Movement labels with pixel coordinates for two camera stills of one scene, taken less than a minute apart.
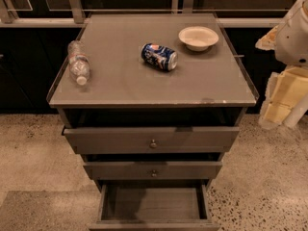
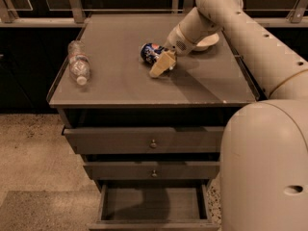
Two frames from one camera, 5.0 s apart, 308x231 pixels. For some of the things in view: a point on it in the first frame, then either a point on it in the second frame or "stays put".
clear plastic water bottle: x=79 y=62 stays put
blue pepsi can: x=160 y=56 stays put
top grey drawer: x=152 y=141 stays put
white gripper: x=293 y=40 → x=174 y=40
